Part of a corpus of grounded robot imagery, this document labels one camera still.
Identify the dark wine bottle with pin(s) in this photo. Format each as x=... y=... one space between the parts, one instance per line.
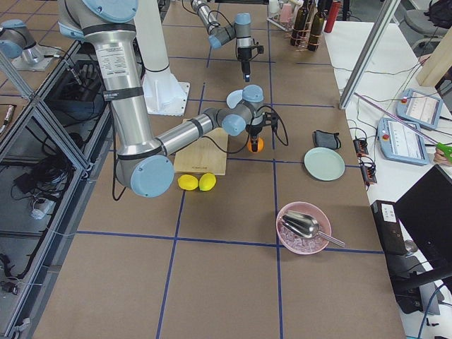
x=300 y=22
x=316 y=27

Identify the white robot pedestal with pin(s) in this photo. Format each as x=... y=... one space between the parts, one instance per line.
x=163 y=93

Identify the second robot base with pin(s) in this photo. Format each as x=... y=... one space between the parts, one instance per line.
x=18 y=44

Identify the steel scoop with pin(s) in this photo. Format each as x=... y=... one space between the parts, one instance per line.
x=307 y=227

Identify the copper wire bottle rack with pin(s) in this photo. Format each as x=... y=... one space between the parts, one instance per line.
x=305 y=34

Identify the right yellow lemon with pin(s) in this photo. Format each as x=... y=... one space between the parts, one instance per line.
x=207 y=182

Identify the light blue plate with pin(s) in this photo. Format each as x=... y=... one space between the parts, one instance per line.
x=234 y=98

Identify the aluminium frame post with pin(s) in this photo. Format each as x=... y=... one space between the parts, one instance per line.
x=375 y=35

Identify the pink bowl with ice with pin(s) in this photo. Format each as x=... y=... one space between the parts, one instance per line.
x=300 y=245

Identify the white wire dish rack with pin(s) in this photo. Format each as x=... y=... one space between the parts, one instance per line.
x=273 y=18

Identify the wooden beam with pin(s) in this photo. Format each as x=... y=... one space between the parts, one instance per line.
x=437 y=64

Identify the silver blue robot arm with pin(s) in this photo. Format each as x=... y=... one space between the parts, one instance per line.
x=130 y=49
x=239 y=31

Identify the wooden cutting board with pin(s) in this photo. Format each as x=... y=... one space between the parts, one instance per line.
x=204 y=155

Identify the mint green plate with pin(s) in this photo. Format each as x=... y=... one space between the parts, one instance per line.
x=324 y=164

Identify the dark wine bottle left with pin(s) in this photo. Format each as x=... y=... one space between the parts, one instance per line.
x=300 y=22

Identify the yellow lemon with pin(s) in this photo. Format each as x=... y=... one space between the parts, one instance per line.
x=188 y=182
x=207 y=182

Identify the far teach pendant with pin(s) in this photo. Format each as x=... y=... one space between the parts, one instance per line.
x=420 y=107

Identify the green grabber tool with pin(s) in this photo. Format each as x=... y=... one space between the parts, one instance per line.
x=446 y=149

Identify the left yellow lemon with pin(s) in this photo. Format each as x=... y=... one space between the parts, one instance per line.
x=188 y=182

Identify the dark grey folded cloth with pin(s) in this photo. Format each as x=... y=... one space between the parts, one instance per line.
x=326 y=140

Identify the teach pendant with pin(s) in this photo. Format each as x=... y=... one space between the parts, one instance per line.
x=401 y=144
x=420 y=107

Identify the black monitor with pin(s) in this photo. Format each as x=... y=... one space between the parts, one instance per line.
x=425 y=212

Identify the dark wine bottle right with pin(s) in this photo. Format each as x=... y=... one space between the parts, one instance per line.
x=316 y=27

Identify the orange fruit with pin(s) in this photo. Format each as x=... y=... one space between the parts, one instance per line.
x=260 y=146

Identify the pink cup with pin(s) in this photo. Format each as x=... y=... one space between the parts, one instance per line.
x=286 y=13

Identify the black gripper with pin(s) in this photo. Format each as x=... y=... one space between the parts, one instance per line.
x=244 y=55
x=254 y=128

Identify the black orange usb hub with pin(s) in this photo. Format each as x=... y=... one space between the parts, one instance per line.
x=366 y=164

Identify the near teach pendant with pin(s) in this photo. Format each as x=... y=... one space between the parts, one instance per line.
x=401 y=144

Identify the black computer box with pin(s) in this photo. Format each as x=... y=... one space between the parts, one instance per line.
x=400 y=256

